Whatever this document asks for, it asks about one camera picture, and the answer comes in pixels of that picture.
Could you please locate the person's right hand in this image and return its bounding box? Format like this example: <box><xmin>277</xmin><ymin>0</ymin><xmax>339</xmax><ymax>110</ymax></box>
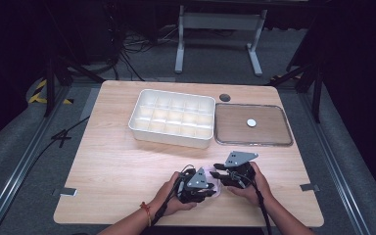
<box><xmin>225</xmin><ymin>161</ymin><xmax>274</xmax><ymax>208</ymax></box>

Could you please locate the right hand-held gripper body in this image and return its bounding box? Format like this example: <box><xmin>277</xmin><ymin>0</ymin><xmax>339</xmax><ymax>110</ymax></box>
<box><xmin>222</xmin><ymin>150</ymin><xmax>259</xmax><ymax>190</ymax></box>

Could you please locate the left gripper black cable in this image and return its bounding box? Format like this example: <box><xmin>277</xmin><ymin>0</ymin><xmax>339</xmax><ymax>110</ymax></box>
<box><xmin>150</xmin><ymin>164</ymin><xmax>197</xmax><ymax>227</ymax></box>

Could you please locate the tangle of black cables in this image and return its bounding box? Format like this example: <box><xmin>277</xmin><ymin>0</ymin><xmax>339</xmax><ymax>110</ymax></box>
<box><xmin>109</xmin><ymin>23</ymin><xmax>179</xmax><ymax>82</ymax></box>

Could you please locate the grey tape strip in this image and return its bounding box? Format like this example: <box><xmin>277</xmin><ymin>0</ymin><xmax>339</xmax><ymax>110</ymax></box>
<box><xmin>52</xmin><ymin>186</ymin><xmax>78</xmax><ymax>198</ymax></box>
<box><xmin>299</xmin><ymin>182</ymin><xmax>321</xmax><ymax>193</ymax></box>

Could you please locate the person's left hand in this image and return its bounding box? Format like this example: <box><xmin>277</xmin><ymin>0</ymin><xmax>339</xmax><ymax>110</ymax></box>
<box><xmin>156</xmin><ymin>170</ymin><xmax>199</xmax><ymax>217</ymax></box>

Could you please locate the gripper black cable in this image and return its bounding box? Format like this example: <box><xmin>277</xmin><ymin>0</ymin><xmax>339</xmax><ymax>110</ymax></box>
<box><xmin>150</xmin><ymin>164</ymin><xmax>197</xmax><ymax>227</ymax></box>
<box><xmin>230</xmin><ymin>169</ymin><xmax>274</xmax><ymax>235</ymax></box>

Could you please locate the yellow black hazard tape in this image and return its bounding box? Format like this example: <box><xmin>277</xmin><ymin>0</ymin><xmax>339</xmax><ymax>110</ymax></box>
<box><xmin>27</xmin><ymin>78</ymin><xmax>75</xmax><ymax>106</ymax></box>

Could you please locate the red string bracelet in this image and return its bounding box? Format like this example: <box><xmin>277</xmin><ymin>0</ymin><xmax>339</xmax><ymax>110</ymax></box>
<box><xmin>139</xmin><ymin>201</ymin><xmax>153</xmax><ymax>228</ymax></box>

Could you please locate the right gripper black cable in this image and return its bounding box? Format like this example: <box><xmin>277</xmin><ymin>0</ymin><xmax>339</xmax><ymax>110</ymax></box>
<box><xmin>230</xmin><ymin>169</ymin><xmax>274</xmax><ymax>235</ymax></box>

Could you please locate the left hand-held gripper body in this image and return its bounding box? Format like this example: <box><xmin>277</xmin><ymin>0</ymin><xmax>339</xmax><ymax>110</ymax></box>
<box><xmin>175</xmin><ymin>165</ymin><xmax>217</xmax><ymax>206</ymax></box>

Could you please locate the aluminium floor rail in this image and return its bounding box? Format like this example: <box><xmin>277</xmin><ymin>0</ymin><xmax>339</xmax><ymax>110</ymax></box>
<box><xmin>0</xmin><ymin>85</ymin><xmax>69</xmax><ymax>235</ymax></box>
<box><xmin>297</xmin><ymin>92</ymin><xmax>371</xmax><ymax>235</ymax></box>

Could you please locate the black floor cable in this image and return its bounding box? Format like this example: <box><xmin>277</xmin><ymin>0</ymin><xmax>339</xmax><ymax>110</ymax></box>
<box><xmin>32</xmin><ymin>115</ymin><xmax>91</xmax><ymax>165</ymax></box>

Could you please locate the white divided storage box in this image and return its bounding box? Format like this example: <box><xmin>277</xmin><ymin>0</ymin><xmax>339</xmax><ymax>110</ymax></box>
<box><xmin>127</xmin><ymin>88</ymin><xmax>216</xmax><ymax>151</ymax></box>

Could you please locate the white metal stand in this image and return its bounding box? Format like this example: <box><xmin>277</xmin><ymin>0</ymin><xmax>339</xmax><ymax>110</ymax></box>
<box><xmin>174</xmin><ymin>4</ymin><xmax>269</xmax><ymax>78</ymax></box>

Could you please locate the clear plastic lid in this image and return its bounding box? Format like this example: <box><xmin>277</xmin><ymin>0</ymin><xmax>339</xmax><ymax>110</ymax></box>
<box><xmin>213</xmin><ymin>102</ymin><xmax>295</xmax><ymax>147</ymax></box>

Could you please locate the black tripod stand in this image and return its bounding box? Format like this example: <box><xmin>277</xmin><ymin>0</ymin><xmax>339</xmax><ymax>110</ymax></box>
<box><xmin>266</xmin><ymin>60</ymin><xmax>325</xmax><ymax>125</ymax></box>
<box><xmin>42</xmin><ymin>53</ymin><xmax>106</xmax><ymax>118</ymax></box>

